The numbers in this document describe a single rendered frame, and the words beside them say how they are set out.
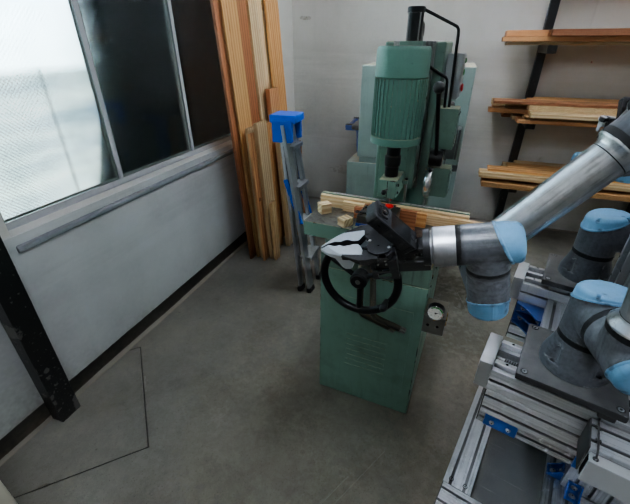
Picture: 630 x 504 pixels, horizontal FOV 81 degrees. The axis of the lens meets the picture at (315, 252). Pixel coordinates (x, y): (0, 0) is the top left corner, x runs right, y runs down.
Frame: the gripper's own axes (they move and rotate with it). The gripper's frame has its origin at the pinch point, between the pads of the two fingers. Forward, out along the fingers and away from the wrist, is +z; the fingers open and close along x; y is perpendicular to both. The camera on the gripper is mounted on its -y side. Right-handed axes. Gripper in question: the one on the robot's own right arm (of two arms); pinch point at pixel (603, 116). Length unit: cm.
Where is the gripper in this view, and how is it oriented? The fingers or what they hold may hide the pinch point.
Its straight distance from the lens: 199.8
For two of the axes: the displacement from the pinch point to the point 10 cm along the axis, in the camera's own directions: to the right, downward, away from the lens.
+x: 9.8, 1.4, -1.4
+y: -0.5, 8.6, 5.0
